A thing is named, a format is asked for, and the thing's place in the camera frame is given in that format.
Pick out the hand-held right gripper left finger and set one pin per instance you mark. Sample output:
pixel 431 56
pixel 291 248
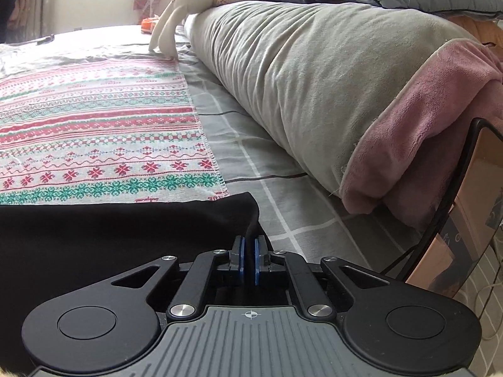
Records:
pixel 239 261

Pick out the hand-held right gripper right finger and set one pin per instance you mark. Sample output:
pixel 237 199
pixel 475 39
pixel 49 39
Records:
pixel 261 261

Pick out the black pants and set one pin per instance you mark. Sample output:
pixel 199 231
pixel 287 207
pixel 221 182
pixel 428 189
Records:
pixel 98 235

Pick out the grey checked bedsheet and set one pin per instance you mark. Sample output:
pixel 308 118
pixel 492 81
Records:
pixel 306 212

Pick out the curved black framed mirror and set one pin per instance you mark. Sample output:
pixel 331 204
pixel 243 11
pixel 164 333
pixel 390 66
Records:
pixel 440 259

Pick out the rolled grey and pink blanket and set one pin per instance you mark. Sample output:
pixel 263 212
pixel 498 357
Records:
pixel 314 86

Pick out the patterned knit blanket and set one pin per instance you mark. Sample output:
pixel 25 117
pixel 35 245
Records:
pixel 98 133

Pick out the white plush rabbit toy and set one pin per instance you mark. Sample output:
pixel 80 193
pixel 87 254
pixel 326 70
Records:
pixel 169 27

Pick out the orange packet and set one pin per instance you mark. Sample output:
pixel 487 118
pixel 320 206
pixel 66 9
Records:
pixel 148 24

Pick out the small black object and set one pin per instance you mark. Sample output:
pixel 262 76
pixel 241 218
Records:
pixel 45 40

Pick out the orange cushion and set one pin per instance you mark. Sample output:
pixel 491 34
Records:
pixel 471 27

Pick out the grey patterned curtain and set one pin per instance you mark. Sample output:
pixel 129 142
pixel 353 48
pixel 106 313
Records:
pixel 23 0

